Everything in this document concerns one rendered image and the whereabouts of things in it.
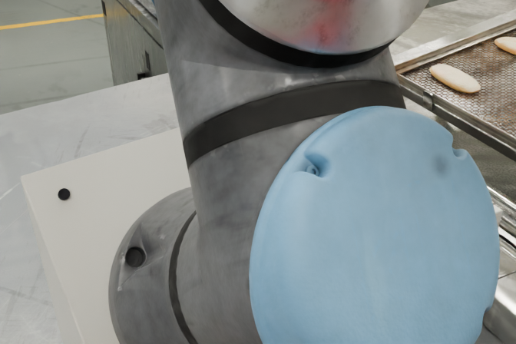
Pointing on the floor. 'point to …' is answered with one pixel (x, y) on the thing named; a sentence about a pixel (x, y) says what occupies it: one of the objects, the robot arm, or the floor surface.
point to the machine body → (129, 33)
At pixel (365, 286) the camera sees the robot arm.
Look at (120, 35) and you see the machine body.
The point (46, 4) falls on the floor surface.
